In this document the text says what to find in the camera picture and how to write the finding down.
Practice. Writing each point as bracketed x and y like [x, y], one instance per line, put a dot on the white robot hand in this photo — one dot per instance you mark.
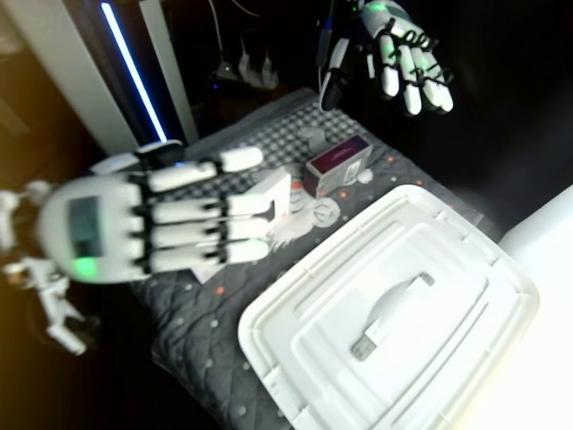
[94, 224]
[403, 58]

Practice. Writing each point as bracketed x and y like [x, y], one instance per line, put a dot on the maroon small box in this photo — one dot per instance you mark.
[340, 165]

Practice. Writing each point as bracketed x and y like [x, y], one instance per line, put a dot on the white power strip with plugs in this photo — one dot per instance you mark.
[250, 65]

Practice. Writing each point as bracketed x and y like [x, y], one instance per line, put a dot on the white box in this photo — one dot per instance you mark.
[275, 192]

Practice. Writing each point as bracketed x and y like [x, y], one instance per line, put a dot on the white plastic lid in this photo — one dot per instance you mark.
[394, 309]

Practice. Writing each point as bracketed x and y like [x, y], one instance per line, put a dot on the grey quilt with bear print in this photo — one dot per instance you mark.
[215, 340]

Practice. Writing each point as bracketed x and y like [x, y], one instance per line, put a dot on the white post with light strip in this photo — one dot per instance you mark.
[134, 76]

